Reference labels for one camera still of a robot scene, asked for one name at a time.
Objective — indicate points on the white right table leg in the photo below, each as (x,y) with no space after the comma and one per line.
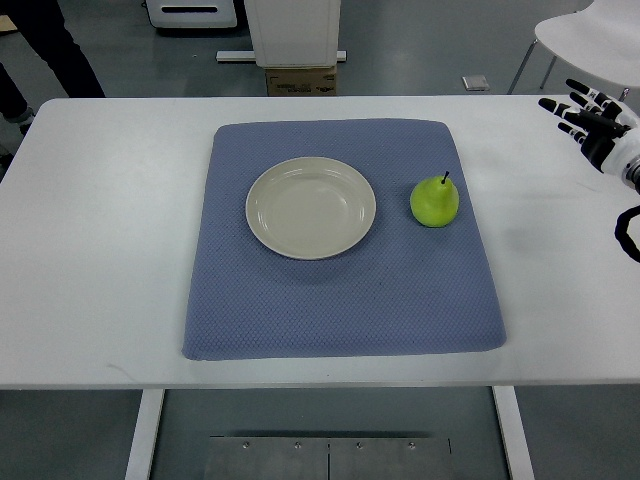
(512,432)

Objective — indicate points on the beige round plate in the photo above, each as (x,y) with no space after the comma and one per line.
(310,208)

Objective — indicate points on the white table leg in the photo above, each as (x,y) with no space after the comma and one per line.
(143,444)
(512,432)

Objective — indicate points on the cardboard box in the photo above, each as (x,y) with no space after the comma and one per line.
(305,82)

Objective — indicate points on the white left table leg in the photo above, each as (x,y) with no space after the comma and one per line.
(143,444)

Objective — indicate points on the white machine with slot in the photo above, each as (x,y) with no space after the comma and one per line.
(191,14)

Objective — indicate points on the person in dark trousers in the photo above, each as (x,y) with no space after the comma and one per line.
(42,25)

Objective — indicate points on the blue textured mat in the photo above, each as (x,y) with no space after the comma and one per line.
(404,289)

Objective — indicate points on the white floor rail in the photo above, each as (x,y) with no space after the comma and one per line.
(236,56)

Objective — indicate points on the white chair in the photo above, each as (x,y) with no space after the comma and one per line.
(601,40)

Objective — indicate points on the grey floor socket plate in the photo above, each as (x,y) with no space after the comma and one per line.
(475,83)

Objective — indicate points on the white cabinet panel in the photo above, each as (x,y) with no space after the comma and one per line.
(294,33)

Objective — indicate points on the metal base plate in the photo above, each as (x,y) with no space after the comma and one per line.
(328,458)

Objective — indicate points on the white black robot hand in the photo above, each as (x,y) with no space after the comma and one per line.
(606,131)

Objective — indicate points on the green pear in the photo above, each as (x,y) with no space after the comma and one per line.
(434,202)

